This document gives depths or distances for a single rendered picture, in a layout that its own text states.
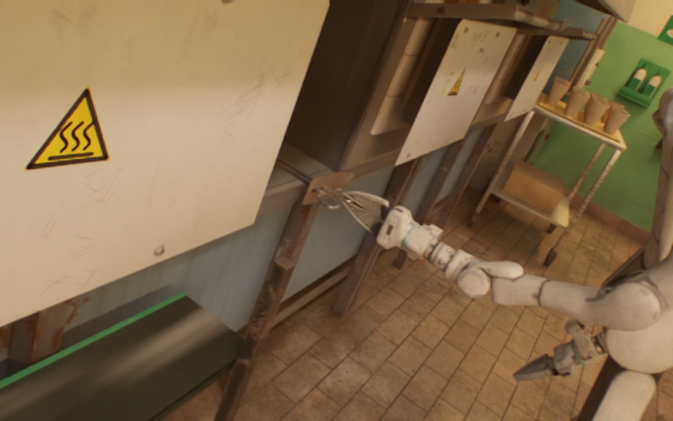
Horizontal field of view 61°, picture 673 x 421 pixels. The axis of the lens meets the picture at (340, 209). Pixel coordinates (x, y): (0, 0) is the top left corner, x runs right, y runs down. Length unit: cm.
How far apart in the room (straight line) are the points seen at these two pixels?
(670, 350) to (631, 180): 421
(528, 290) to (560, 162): 431
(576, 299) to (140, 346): 82
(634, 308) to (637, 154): 436
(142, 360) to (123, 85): 56
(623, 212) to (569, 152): 69
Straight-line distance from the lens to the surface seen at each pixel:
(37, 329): 98
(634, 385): 146
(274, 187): 132
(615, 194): 554
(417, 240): 132
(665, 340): 135
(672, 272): 113
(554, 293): 124
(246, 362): 110
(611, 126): 382
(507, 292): 129
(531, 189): 394
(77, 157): 63
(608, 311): 119
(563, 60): 448
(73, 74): 58
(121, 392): 100
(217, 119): 76
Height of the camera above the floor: 142
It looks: 25 degrees down
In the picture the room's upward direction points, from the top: 23 degrees clockwise
